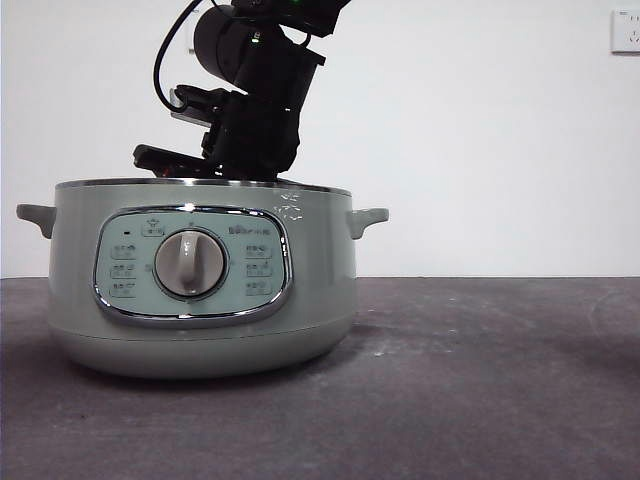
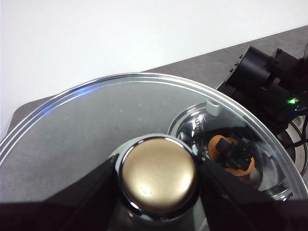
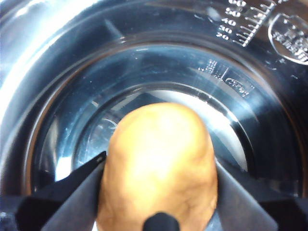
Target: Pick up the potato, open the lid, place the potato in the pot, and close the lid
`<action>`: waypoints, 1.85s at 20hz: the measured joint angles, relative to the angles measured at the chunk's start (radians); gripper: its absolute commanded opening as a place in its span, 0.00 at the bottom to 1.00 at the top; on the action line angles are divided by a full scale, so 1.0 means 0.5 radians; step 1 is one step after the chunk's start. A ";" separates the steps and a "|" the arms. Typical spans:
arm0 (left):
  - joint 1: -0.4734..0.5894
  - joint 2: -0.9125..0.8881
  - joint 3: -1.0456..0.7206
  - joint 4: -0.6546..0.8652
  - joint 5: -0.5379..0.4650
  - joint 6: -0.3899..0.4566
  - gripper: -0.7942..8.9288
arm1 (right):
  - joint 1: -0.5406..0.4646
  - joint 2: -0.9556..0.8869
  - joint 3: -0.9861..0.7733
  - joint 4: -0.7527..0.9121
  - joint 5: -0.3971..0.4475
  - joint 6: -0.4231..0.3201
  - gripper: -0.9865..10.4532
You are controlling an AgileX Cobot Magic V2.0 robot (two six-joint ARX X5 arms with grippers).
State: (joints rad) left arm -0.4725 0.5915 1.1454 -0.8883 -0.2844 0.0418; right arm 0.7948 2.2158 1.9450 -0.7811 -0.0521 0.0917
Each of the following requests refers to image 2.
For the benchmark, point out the glass lid with green knob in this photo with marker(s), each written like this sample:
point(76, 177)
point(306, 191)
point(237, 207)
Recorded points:
point(96, 120)

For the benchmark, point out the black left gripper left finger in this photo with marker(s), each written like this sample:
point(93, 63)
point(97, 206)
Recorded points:
point(60, 214)

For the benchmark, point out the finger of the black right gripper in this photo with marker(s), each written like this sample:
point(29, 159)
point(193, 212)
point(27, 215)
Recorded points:
point(225, 151)
point(243, 156)

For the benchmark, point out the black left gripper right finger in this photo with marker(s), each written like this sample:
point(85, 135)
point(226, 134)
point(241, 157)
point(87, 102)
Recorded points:
point(240, 211)

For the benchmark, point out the pale green electric pot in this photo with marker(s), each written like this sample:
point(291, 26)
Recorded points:
point(190, 125)

